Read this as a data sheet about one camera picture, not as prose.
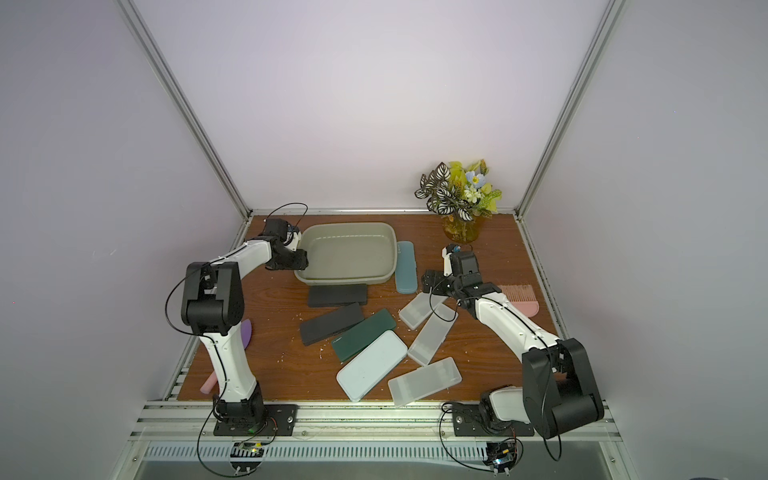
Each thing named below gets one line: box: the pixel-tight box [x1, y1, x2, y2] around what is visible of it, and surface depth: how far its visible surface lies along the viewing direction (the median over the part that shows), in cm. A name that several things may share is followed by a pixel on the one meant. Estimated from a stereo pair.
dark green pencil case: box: [332, 308, 397, 363], surface depth 88 cm
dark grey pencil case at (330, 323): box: [300, 302, 364, 346], surface depth 92 cm
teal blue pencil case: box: [395, 241, 418, 295], surface depth 103 cm
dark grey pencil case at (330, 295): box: [308, 284, 369, 308], surface depth 99 cm
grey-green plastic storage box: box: [293, 222, 398, 285], surface depth 109 cm
